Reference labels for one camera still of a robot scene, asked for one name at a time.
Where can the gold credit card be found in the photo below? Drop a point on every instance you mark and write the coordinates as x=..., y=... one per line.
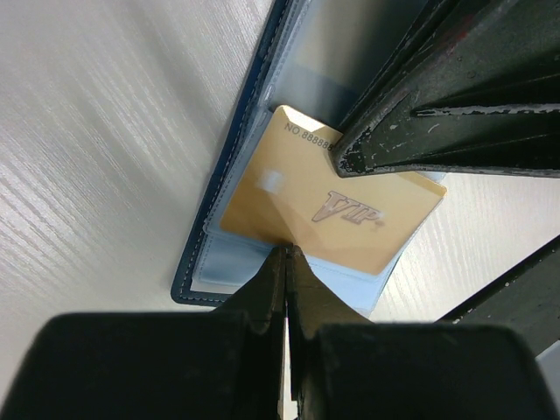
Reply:
x=289, y=192

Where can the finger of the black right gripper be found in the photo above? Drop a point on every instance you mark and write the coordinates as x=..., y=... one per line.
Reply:
x=508, y=125
x=463, y=58

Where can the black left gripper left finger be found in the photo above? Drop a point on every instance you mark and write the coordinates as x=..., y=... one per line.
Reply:
x=220, y=364

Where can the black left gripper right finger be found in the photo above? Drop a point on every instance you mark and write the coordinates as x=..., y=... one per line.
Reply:
x=344, y=366

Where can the blue leather card holder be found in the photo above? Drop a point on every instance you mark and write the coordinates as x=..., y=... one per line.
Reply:
x=317, y=57

